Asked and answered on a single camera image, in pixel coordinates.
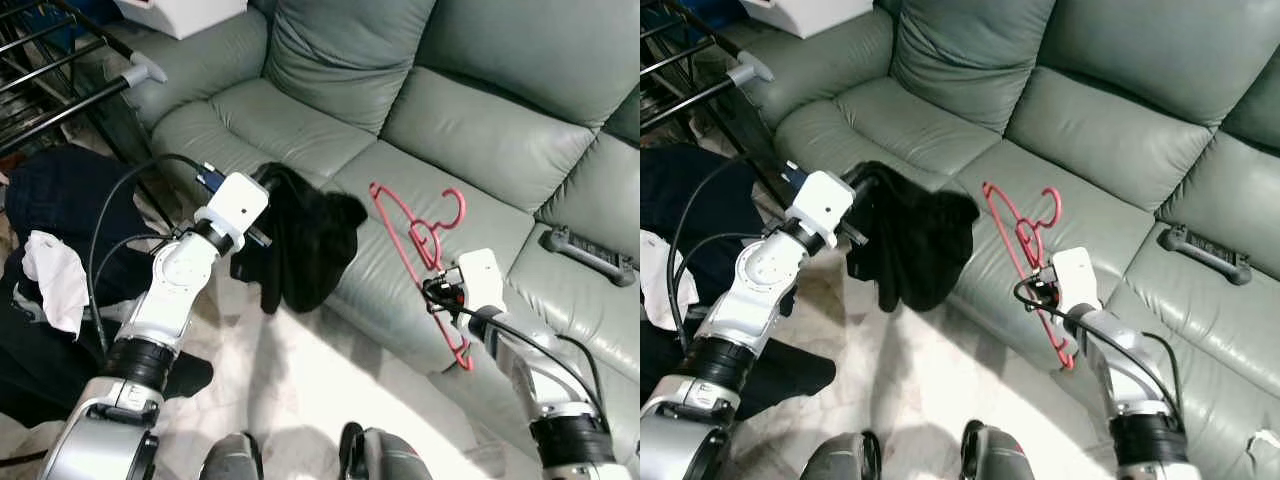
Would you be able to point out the robot right leg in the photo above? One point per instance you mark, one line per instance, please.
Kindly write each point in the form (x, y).
(1005, 462)
(390, 462)

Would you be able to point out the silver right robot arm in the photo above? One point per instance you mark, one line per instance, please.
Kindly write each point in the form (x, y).
(540, 385)
(1120, 370)

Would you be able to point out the black garment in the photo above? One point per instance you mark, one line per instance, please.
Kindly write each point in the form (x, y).
(920, 240)
(310, 240)

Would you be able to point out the black metal drying rack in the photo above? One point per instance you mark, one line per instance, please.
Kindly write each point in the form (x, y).
(140, 72)
(748, 72)

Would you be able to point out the grey-green leather sofa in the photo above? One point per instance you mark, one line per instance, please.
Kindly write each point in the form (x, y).
(480, 130)
(1100, 130)

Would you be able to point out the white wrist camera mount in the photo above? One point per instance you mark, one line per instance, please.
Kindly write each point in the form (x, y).
(825, 205)
(238, 205)
(1075, 278)
(482, 280)

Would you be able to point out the white storage box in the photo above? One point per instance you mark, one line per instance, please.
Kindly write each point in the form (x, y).
(185, 18)
(810, 18)

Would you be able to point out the robot left leg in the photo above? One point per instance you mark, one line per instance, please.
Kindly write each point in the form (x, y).
(232, 462)
(840, 462)

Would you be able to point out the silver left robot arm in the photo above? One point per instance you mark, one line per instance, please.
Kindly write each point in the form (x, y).
(760, 285)
(175, 290)

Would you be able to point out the red plastic hanger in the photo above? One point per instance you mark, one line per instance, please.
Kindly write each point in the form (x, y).
(1068, 357)
(462, 355)

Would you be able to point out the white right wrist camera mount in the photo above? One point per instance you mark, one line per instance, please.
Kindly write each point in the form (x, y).
(1075, 278)
(482, 280)

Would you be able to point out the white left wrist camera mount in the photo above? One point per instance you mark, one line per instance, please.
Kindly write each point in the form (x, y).
(825, 205)
(238, 205)

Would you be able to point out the robot leg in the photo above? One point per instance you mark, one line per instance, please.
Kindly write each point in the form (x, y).
(840, 462)
(390, 462)
(1005, 462)
(232, 462)

